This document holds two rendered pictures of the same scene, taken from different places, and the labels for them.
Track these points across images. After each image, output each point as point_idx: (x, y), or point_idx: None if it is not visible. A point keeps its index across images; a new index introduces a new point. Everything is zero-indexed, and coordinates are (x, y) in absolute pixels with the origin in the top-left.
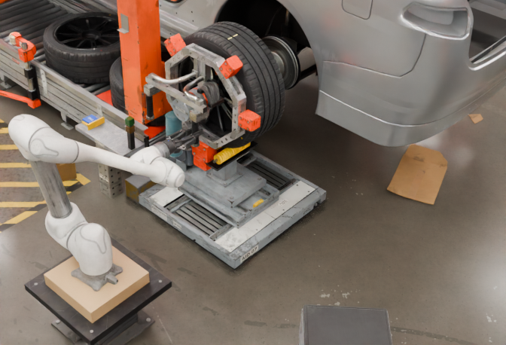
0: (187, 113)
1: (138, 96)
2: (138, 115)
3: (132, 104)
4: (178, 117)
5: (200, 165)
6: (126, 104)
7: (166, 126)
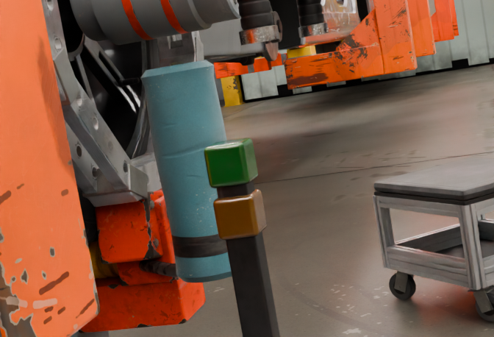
0: None
1: (51, 121)
2: (77, 269)
3: (41, 221)
4: (237, 8)
5: (195, 293)
6: (15, 268)
7: (216, 110)
